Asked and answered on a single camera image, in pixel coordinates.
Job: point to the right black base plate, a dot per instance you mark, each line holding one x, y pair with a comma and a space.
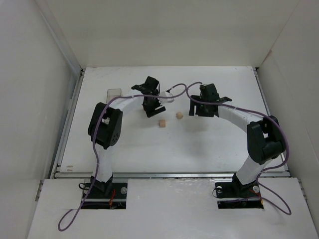
230, 196

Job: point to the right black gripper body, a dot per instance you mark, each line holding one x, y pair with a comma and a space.
199, 109

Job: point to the white front cover board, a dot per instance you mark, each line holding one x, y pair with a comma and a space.
173, 209

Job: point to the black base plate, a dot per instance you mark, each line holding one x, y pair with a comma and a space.
114, 199
230, 196

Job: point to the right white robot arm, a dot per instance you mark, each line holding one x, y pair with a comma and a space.
265, 139

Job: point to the wood cube block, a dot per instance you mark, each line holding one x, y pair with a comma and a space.
162, 123

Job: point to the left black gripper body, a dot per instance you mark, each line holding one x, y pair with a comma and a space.
154, 110

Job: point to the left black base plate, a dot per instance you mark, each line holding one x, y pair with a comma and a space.
114, 199

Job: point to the clear plastic box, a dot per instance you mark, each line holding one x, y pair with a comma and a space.
112, 93

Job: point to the aluminium front rail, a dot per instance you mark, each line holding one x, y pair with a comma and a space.
73, 175

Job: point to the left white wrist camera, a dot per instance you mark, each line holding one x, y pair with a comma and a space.
165, 98

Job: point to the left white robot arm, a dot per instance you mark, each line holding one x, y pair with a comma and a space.
106, 123

